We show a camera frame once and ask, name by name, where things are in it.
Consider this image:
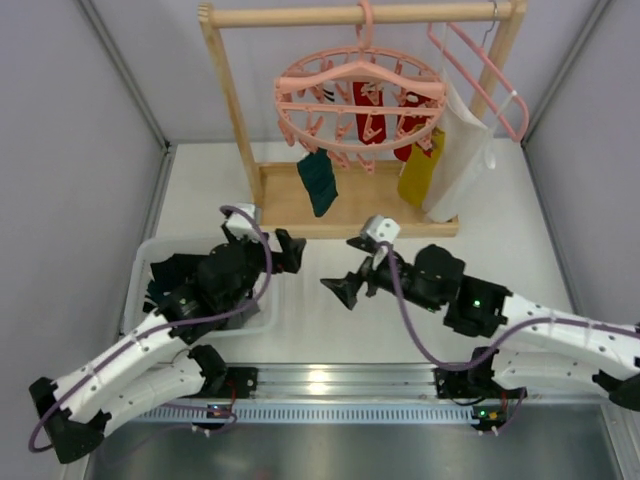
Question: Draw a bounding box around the dark green sock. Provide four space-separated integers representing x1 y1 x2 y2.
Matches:
296 148 338 218

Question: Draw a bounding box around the yellow sock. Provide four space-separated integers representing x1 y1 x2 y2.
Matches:
394 127 446 208

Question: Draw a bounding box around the red sock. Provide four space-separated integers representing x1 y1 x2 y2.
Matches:
393 92 437 162
352 82 386 145

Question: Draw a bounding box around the pink round clip hanger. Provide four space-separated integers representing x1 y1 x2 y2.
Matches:
274 1 447 173

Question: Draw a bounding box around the black striped sock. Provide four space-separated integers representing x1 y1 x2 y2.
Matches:
323 88 335 103

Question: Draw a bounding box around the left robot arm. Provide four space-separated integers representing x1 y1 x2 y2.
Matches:
29 228 306 464

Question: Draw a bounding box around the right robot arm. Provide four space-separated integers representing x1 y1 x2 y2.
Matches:
321 238 639 411

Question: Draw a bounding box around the wooden clothes rack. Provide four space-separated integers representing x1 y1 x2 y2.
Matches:
198 1 527 238

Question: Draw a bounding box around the black sock in basket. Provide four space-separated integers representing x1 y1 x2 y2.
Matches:
142 254 205 313

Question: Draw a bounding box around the white plastic basket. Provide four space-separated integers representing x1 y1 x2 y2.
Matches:
120 233 282 342

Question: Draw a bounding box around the white mesh laundry bag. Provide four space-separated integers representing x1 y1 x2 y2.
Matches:
422 71 496 223

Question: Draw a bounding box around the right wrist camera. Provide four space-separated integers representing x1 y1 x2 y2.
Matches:
360 215 401 251

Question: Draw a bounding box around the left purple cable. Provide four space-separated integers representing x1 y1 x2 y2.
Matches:
28 205 274 454

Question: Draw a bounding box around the aluminium mounting rail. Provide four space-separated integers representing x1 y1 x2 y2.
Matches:
79 363 626 404

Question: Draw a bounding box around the slotted cable duct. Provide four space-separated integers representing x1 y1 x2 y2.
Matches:
134 402 509 426

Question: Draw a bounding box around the pink wire hanger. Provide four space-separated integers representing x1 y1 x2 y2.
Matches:
427 22 530 143

